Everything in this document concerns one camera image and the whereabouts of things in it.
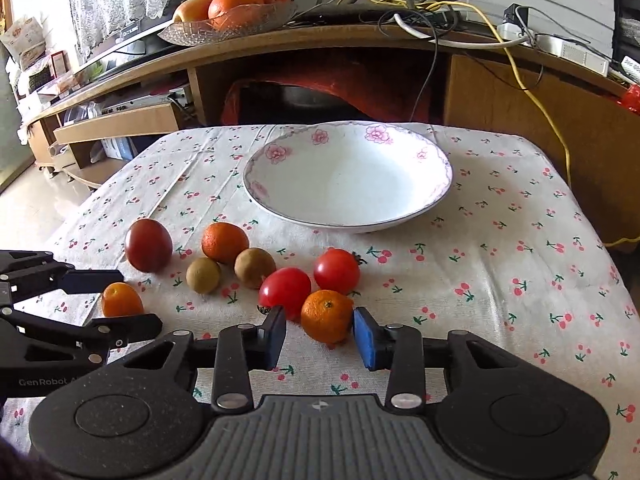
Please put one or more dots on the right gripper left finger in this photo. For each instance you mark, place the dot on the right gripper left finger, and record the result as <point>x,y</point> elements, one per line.
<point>240,349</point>

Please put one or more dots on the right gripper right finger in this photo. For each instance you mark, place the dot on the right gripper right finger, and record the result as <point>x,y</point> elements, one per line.
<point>397,348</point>

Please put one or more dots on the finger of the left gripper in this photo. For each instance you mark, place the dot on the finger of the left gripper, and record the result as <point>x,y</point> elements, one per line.
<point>119,331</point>
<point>74,281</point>

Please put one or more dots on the small mandarin orange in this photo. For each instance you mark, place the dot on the small mandarin orange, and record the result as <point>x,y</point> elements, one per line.
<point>120,299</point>

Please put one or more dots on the dark red tomato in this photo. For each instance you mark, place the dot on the dark red tomato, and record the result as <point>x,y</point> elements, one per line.
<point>148,246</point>

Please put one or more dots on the cherry print tablecloth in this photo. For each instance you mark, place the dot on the cherry print tablecloth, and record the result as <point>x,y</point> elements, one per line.
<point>507,254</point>

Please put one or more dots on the white floral ceramic plate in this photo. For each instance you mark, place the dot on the white floral ceramic plate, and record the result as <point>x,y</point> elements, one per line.
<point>348,176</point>

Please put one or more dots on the red plastic bag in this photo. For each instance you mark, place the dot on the red plastic bag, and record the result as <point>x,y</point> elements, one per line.
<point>380,95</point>

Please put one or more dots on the glass fruit bowl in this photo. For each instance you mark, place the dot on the glass fruit bowl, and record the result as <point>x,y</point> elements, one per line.
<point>263,18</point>

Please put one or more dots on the wooden tv cabinet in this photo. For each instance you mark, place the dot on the wooden tv cabinet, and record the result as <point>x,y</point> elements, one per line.
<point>575,116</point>

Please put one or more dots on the yellow apple in bowl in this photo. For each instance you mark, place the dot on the yellow apple in bowl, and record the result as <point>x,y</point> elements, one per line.
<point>191,11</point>

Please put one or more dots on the front orange in bowl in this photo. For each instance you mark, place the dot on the front orange in bowl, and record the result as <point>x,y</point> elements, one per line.
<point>235,5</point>

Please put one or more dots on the white power strip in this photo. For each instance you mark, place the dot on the white power strip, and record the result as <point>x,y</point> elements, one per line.
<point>567,49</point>

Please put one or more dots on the black power adapter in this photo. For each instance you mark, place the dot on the black power adapter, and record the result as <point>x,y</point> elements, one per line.
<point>516,14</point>

